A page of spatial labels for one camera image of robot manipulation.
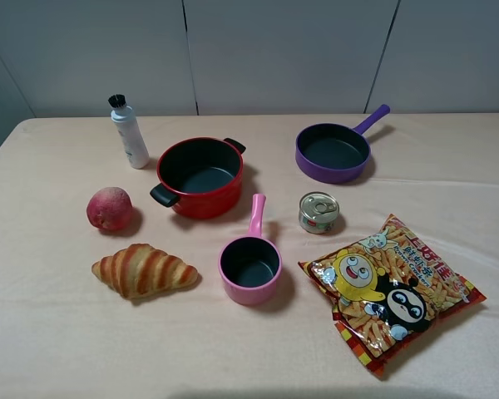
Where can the croissant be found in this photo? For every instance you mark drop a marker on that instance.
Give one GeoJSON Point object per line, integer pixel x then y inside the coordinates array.
{"type": "Point", "coordinates": [141, 271]}

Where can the small tin can green label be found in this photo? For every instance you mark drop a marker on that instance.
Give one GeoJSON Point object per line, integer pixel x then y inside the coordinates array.
{"type": "Point", "coordinates": [318, 212]}

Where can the white bottle with black brush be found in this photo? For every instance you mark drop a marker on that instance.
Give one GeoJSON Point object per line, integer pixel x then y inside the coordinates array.
{"type": "Point", "coordinates": [124, 118]}

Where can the red pot with black handles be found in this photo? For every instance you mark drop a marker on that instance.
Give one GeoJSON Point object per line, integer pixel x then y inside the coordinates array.
{"type": "Point", "coordinates": [200, 178]}

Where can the purple frying pan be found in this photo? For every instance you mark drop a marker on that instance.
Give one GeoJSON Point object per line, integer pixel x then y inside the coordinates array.
{"type": "Point", "coordinates": [335, 154]}

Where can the prawn cracker snack bag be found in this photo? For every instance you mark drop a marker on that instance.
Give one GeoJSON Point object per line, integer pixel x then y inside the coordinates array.
{"type": "Point", "coordinates": [386, 290]}

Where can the red peach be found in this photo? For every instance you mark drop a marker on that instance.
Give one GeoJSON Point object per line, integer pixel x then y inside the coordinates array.
{"type": "Point", "coordinates": [110, 209]}

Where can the pink saucepan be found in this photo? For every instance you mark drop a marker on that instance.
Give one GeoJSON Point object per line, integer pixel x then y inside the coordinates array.
{"type": "Point", "coordinates": [250, 265]}

